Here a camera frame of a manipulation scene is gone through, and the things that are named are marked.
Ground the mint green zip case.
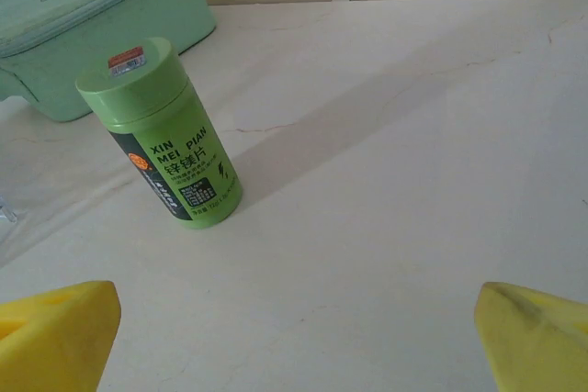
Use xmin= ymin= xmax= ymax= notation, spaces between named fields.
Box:
xmin=0 ymin=0 xmax=218 ymax=123

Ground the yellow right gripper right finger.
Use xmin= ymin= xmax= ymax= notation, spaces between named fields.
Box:
xmin=473 ymin=281 xmax=588 ymax=392

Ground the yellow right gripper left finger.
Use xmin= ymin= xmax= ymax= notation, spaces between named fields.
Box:
xmin=0 ymin=279 xmax=122 ymax=392

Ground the green supplement bottle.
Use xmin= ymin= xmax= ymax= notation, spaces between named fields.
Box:
xmin=74 ymin=36 xmax=243 ymax=231

